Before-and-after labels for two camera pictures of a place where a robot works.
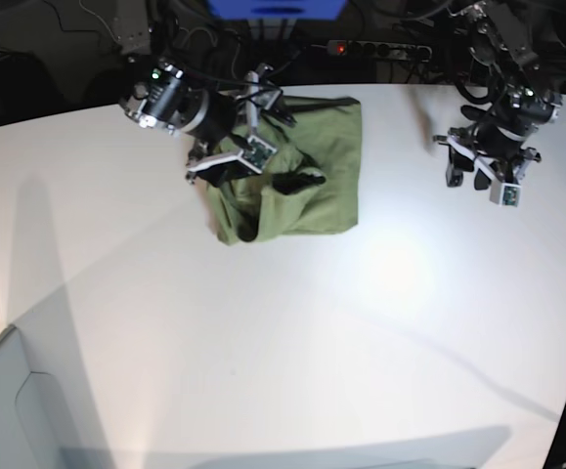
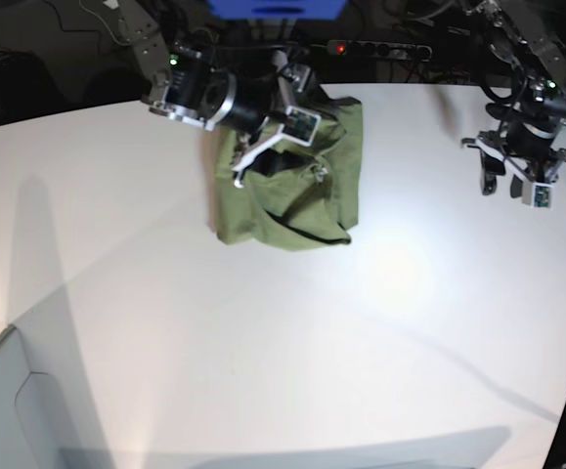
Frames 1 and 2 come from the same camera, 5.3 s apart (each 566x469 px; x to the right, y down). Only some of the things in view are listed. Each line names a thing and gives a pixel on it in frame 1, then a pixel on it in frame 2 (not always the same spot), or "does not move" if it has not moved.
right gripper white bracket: x=500 y=193 to x=536 y=192
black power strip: x=377 y=48 does not move
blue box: x=277 y=10 does not move
